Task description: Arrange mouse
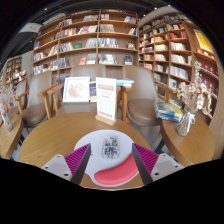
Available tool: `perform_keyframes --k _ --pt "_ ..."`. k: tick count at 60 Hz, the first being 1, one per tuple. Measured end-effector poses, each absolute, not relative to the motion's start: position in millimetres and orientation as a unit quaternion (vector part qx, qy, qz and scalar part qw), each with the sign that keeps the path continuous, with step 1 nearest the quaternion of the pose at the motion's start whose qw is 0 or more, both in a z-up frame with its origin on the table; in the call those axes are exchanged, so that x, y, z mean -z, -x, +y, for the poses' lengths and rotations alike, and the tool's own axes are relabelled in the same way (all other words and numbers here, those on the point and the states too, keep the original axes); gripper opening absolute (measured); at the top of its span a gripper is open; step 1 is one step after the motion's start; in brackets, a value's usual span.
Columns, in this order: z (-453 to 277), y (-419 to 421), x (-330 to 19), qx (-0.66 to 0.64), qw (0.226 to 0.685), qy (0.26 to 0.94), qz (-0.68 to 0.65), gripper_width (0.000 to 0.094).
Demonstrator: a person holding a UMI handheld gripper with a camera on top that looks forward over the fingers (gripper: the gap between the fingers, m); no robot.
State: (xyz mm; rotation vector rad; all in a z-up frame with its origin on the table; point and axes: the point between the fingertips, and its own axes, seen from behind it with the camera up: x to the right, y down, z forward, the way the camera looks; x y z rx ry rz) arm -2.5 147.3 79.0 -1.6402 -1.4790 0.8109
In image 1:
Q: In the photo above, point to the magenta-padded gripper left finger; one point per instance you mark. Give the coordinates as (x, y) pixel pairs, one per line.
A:
(61, 165)

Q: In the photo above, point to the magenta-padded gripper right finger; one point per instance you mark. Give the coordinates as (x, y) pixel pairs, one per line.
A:
(161, 165)

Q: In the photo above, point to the transparent computer mouse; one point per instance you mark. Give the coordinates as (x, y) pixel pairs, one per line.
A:
(110, 148)

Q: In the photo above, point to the round wooden side table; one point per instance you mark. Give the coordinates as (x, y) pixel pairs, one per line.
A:
(10, 140)
(190, 146)

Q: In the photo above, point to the glass vase beige dried flowers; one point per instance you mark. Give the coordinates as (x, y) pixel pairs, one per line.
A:
(185, 125)

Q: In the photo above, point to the colourful book stack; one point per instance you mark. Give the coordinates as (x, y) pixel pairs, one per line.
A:
(168, 111)

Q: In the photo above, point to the brown padded wooden armchair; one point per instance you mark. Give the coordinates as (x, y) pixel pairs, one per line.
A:
(76, 108)
(143, 110)
(33, 115)

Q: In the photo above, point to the white framed red drawing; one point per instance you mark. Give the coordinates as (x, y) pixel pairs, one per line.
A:
(76, 90)

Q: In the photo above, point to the dark cover book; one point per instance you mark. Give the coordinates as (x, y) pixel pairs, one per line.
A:
(93, 91)

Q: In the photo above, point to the white sign on wooden base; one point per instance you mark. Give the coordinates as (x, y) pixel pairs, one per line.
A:
(106, 96)

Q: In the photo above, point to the blue book stack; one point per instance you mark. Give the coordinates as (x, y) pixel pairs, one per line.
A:
(125, 82)

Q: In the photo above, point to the small distant bookshelf unit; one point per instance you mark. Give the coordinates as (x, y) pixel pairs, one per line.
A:
(15, 71)

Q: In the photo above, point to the curved wooden bookshelf unit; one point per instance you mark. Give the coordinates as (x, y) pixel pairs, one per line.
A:
(176, 53)

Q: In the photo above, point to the wide wooden bookshelf unit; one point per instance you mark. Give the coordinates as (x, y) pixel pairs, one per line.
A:
(86, 40)

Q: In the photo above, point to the white hanging ceiling panel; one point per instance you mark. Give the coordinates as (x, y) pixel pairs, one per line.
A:
(30, 27)

